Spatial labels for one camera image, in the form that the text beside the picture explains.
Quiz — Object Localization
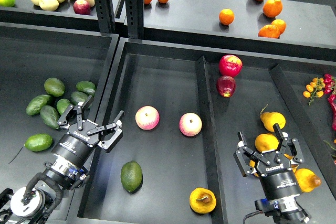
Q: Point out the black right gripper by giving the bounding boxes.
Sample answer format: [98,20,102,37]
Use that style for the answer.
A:
[234,124,305,201]

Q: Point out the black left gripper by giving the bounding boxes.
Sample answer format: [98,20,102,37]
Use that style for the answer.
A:
[51,95,124,167]

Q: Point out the yellow pear with stem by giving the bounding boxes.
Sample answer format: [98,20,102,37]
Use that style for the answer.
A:
[189,187,217,214]

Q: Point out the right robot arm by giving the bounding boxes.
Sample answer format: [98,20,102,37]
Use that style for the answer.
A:
[234,123,311,223]

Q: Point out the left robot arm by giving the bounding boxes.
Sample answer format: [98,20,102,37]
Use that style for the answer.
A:
[1,96,124,223]

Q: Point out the avocado middle right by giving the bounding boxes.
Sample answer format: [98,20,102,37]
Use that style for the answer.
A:
[70,91,89,105]

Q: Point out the avocado centre small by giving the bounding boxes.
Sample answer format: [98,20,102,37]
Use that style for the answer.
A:
[56,99,71,115]

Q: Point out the avocado upper right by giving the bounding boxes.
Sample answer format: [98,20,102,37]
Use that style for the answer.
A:
[76,81,96,96]

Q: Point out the yellow pear top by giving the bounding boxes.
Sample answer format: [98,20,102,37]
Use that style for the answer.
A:
[260,104,286,132]

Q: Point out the yellow pear lower right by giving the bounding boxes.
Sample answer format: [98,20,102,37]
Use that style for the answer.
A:
[295,168,322,193]

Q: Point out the avocado top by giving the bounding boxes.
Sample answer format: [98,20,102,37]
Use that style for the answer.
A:
[44,78,66,97]

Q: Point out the light green avocado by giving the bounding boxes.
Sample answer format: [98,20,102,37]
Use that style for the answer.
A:
[24,133,53,152]

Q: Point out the pink apple left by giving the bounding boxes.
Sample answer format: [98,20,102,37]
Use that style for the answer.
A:
[135,105,160,130]

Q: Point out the pink apple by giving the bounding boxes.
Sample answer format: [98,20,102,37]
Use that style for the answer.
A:
[135,105,160,130]
[179,113,202,137]

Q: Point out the black tray divider left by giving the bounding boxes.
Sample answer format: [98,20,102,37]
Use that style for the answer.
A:
[195,56,228,223]

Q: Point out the orange cherry tomato bunch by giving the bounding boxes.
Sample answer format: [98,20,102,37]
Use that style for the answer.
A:
[302,78,325,106]

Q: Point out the dark red apple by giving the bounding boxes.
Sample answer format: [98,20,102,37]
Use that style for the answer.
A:
[216,76,236,98]

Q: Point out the pink apple right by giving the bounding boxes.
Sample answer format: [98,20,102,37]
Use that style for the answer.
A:
[179,113,202,137]

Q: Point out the red chili peppers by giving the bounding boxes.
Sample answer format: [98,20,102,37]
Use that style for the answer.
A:
[324,73,336,131]

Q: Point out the bright red apple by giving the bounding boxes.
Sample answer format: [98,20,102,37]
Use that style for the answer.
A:
[218,55,243,78]

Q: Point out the red apple on shelf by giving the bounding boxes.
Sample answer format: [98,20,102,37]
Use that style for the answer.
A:
[73,0,91,15]

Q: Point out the orange front right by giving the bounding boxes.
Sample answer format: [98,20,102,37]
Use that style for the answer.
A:
[258,24,280,38]

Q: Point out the orange behind front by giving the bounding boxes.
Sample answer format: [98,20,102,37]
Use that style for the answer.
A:
[271,19,287,34]

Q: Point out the black shelf post left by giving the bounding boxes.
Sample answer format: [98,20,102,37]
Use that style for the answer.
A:
[94,0,115,34]

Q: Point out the black shelf post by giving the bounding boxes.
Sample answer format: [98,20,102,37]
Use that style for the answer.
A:
[124,0,144,39]
[94,0,115,34]

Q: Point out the black shelf post right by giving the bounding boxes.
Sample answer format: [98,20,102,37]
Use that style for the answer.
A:
[124,0,144,39]

